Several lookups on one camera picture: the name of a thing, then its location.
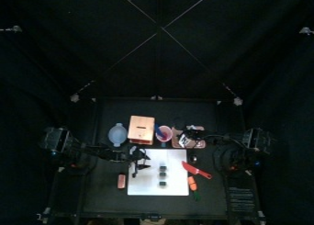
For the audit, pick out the orange toy carrot body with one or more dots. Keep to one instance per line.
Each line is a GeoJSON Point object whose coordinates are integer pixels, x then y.
{"type": "Point", "coordinates": [191, 183]}

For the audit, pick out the green toy carrot top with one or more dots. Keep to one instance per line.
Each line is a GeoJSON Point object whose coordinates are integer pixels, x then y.
{"type": "Point", "coordinates": [196, 196]}

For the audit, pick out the dark nori sushi roll piece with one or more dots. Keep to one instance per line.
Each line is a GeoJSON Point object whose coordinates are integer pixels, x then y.
{"type": "Point", "coordinates": [161, 183]}
{"type": "Point", "coordinates": [163, 174]}
{"type": "Point", "coordinates": [161, 167]}

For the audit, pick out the metal frame clamp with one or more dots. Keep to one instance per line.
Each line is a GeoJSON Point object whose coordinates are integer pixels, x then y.
{"type": "Point", "coordinates": [306, 30]}
{"type": "Point", "coordinates": [238, 101]}
{"type": "Point", "coordinates": [14, 28]}
{"type": "Point", "coordinates": [73, 97]}

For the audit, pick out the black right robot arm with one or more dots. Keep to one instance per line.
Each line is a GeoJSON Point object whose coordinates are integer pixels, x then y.
{"type": "Point", "coordinates": [252, 140]}

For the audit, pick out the wooden sushi tray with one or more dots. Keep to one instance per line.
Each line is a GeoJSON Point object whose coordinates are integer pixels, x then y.
{"type": "Point", "coordinates": [200, 145]}

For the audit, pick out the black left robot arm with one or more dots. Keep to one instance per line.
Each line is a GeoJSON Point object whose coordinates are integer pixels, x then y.
{"type": "Point", "coordinates": [101, 152]}

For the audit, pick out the red toy knife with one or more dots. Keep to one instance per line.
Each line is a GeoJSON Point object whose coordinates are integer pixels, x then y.
{"type": "Point", "coordinates": [189, 169]}

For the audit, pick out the black panel with white print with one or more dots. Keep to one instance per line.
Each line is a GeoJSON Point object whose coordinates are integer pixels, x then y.
{"type": "Point", "coordinates": [242, 201]}

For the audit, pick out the pink toy block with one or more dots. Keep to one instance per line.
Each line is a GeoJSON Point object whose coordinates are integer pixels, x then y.
{"type": "Point", "coordinates": [121, 181]}

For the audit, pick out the blue toy utensil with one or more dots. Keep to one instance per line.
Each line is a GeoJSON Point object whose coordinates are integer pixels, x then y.
{"type": "Point", "coordinates": [156, 131]}

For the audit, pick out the red plastic cup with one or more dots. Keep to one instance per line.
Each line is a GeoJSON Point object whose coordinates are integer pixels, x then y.
{"type": "Point", "coordinates": [165, 133]}

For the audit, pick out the small black white sushi toy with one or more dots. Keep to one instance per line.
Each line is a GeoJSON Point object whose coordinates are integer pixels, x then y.
{"type": "Point", "coordinates": [194, 158]}

